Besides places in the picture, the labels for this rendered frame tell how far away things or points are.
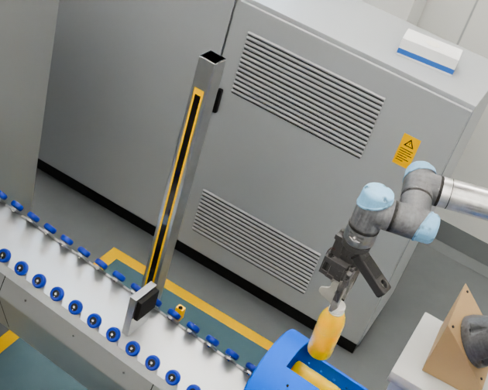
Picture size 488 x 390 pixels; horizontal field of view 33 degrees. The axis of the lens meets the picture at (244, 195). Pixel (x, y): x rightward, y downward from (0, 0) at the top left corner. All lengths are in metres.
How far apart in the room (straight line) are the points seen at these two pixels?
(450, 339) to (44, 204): 2.61
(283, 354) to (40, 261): 0.91
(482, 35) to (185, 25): 1.64
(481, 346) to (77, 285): 1.24
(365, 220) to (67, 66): 2.56
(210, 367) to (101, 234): 1.90
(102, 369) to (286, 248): 1.56
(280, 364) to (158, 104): 1.99
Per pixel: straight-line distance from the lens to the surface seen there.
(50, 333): 2.66
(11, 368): 3.65
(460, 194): 2.02
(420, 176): 2.01
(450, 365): 2.46
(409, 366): 2.49
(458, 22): 4.58
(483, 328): 2.43
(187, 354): 2.57
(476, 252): 5.05
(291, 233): 3.86
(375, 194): 1.89
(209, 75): 2.42
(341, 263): 2.01
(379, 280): 2.01
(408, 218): 1.92
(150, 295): 2.49
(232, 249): 4.07
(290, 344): 2.26
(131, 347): 2.49
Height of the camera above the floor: 2.80
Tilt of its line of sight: 35 degrees down
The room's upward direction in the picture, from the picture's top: 18 degrees clockwise
